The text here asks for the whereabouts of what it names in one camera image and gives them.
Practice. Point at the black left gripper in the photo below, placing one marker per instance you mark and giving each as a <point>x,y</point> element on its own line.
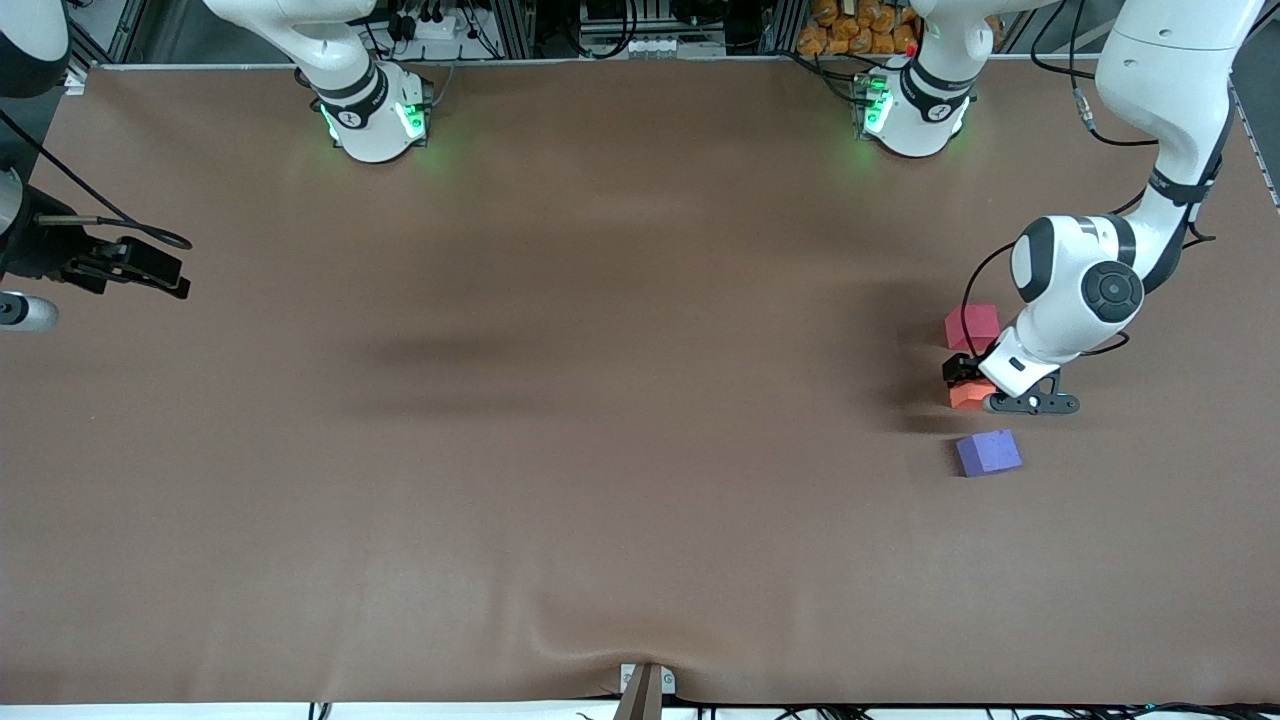
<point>962,368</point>

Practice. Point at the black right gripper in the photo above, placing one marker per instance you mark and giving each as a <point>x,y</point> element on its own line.
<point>42,256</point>

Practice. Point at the orange foam block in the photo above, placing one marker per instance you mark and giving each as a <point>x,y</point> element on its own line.
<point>968,396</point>

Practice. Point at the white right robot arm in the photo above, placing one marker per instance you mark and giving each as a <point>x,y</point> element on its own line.
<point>365,130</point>

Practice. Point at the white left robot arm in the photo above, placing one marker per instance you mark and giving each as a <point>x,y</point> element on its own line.
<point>1170,60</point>

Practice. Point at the red foam block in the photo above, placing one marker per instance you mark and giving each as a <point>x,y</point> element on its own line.
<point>975,325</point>

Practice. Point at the purple foam block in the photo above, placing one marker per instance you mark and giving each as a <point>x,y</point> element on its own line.
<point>988,453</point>

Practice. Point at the brown table cloth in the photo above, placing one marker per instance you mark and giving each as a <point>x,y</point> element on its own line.
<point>640,520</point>

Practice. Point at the orange snack bag pile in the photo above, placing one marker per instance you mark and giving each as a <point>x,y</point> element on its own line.
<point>850,30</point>

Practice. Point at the white power strip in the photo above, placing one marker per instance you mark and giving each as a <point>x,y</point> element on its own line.
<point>435,27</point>

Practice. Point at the brown upright pole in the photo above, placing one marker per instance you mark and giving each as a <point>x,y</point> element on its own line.
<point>640,700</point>

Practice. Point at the black electronics box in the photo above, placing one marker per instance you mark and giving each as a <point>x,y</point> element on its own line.
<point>610,10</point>

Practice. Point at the grey aluminium frame strut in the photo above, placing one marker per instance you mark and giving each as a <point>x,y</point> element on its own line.
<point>110,30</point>

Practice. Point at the grey aluminium frame post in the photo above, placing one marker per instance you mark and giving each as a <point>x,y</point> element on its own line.
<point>518,25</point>
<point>785,25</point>

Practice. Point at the grey metal bracket plate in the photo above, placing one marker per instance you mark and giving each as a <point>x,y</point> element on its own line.
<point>668,682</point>

